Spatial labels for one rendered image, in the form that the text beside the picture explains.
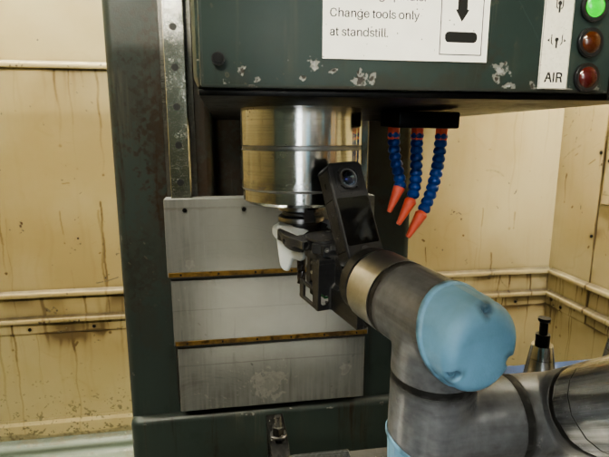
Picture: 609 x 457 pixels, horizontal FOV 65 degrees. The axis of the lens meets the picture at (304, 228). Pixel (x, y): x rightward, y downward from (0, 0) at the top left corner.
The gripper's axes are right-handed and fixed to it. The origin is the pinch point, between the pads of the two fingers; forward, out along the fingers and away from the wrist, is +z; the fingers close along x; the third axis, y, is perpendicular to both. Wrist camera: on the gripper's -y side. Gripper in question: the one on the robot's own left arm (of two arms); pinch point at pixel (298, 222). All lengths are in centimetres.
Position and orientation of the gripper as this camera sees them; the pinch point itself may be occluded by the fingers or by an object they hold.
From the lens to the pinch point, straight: 66.6
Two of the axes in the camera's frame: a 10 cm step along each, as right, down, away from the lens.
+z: -4.1, -2.2, 8.8
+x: 9.1, -0.8, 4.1
